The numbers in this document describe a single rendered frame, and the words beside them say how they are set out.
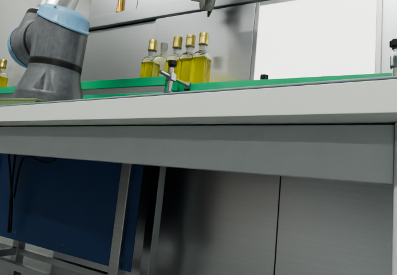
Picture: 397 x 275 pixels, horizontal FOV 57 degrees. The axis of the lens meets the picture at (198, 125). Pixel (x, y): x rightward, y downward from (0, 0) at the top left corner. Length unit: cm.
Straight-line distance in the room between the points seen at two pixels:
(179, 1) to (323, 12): 63
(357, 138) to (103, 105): 37
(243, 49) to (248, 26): 9
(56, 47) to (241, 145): 53
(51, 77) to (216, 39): 80
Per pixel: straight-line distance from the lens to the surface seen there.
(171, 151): 53
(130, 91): 130
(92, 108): 60
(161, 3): 175
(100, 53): 189
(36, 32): 90
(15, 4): 500
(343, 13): 135
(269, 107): 41
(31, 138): 82
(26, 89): 85
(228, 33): 146
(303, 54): 133
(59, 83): 84
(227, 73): 140
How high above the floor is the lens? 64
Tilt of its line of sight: 8 degrees up
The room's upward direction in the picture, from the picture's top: 6 degrees clockwise
